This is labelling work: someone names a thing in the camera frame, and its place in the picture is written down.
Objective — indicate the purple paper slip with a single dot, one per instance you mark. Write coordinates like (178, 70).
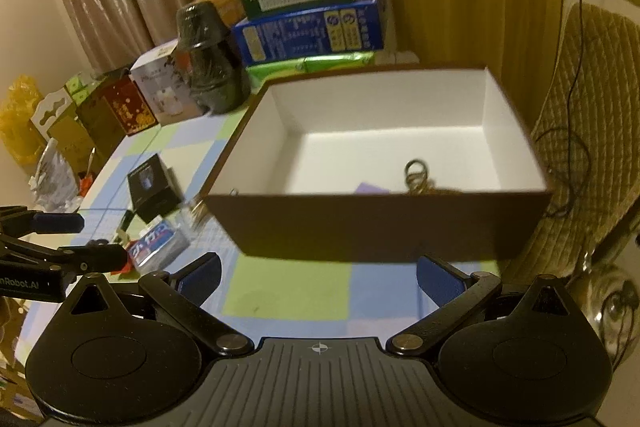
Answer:
(372, 188)

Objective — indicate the chrome chair base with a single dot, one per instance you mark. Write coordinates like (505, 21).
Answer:
(607, 302)

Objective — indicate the desktop with checked tablecloth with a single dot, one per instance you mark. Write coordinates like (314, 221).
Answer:
(285, 292)

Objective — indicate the green tissue pack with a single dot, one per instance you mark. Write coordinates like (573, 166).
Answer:
(275, 74)
(340, 61)

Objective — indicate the carton with white hanger card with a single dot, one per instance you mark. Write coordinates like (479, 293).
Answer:
(60, 127)

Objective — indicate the yellow brown carton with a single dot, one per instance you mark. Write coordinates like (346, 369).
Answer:
(227, 4)

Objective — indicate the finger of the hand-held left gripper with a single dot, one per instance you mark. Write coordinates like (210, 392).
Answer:
(57, 222)
(95, 257)

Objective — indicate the white appliance box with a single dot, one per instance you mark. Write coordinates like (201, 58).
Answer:
(160, 87)

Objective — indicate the red snack packet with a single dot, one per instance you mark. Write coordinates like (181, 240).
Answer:
(119, 270)

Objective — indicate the dark green gel tube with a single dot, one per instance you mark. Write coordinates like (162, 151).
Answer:
(125, 223)

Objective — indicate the red gold-print box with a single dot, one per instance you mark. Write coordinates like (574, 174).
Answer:
(130, 107)

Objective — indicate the blue printed box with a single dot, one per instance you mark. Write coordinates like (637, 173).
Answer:
(310, 32)

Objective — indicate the clear plastic bag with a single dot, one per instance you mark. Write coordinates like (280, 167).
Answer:
(55, 172)

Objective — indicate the small light green box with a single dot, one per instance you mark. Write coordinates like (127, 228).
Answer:
(80, 84)

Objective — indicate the dark glass bowl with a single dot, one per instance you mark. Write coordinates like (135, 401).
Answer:
(212, 62)

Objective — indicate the brown cardboard box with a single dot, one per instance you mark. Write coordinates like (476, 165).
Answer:
(350, 232)

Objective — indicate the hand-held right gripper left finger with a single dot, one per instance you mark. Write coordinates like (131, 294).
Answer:
(202, 274)

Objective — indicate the plain brown carton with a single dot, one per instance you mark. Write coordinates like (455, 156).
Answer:
(100, 127)

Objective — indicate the yellow plastic bag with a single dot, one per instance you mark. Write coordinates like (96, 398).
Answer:
(17, 122)

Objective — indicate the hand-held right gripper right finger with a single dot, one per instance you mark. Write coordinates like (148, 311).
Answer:
(435, 279)

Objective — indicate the black shaver box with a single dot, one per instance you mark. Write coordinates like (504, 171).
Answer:
(150, 187)

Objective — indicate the quilted chair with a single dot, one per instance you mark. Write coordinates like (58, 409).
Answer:
(595, 82)

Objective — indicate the blue silver foil packet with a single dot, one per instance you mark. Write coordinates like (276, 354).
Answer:
(157, 247)

